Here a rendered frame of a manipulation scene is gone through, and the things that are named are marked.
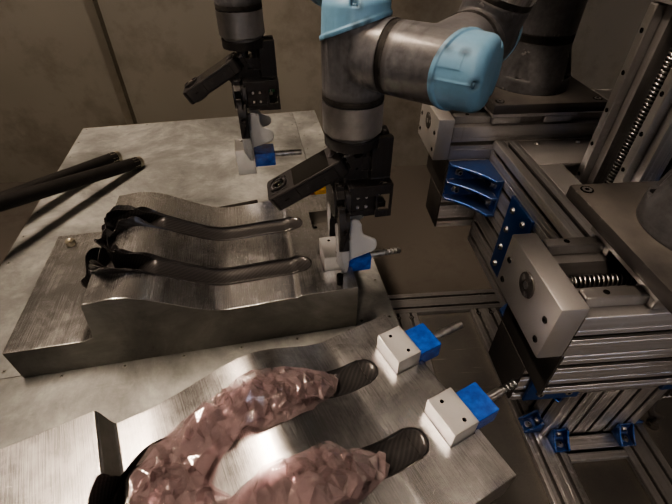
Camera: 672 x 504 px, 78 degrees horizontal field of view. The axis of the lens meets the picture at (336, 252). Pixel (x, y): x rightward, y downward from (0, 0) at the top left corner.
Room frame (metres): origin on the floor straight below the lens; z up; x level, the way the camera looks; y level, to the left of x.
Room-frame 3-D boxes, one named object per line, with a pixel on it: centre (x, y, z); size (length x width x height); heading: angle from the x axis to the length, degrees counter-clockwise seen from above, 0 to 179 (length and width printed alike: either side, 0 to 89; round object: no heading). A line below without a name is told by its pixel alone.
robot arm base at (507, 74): (0.87, -0.39, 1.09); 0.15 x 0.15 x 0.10
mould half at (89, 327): (0.51, 0.24, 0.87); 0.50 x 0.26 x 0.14; 101
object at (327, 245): (0.50, -0.04, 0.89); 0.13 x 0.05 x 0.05; 101
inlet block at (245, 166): (0.77, 0.14, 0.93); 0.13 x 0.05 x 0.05; 101
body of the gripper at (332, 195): (0.50, -0.03, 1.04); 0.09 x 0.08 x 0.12; 101
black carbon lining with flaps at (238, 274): (0.50, 0.22, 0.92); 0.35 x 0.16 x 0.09; 101
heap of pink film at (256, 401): (0.18, 0.08, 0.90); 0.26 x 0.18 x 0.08; 118
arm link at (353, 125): (0.50, -0.02, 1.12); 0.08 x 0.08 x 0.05
